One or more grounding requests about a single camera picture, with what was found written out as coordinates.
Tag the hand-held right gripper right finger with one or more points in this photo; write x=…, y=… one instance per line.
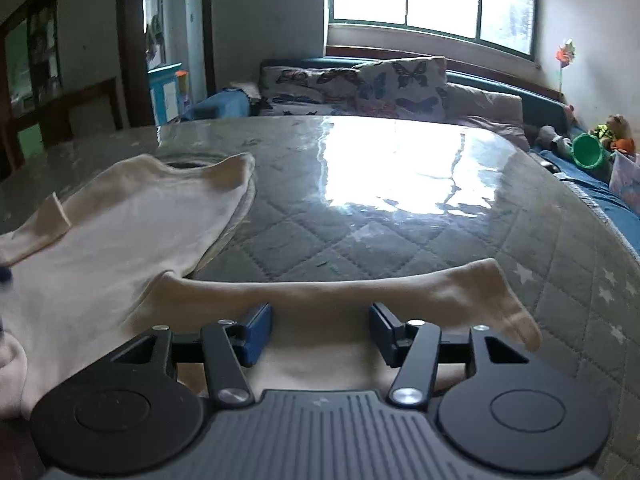
x=382, y=332

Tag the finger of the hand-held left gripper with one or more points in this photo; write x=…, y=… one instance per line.
x=4, y=276

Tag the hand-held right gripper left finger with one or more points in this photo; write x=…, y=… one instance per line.
x=257, y=332

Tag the cream long-sleeved garment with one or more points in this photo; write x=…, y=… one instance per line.
x=125, y=240

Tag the round black induction cooktop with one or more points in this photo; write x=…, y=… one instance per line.
x=187, y=163

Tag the dark wooden console table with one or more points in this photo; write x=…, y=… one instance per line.
x=90, y=92

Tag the blue quilted blanket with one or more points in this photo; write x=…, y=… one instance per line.
x=220, y=105

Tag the dark wooden shelf cabinet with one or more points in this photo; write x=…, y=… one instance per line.
x=50, y=50

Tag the blue white cabinet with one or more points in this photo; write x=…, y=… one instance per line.
x=162, y=95

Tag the beige towel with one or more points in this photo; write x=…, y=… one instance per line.
x=247, y=91

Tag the plain beige cushion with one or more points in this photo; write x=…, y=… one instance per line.
x=485, y=110

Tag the grey stuffed toy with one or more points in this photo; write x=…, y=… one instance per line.
x=550, y=137

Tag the orange lidded white container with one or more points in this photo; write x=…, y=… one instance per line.
x=182, y=76

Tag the green plastic bucket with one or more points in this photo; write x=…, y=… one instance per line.
x=590, y=152

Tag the hanging grey cloth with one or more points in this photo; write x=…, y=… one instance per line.
x=155, y=35

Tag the translucent plastic box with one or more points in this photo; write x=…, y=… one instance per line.
x=627, y=175

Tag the yellow green stuffed toy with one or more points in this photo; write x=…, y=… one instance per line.
x=607, y=130

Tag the orange stuffed toy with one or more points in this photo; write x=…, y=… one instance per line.
x=625, y=145

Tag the colourful pinwheel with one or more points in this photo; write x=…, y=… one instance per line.
x=565, y=54

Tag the dark wooden door frame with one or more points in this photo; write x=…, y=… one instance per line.
x=131, y=60

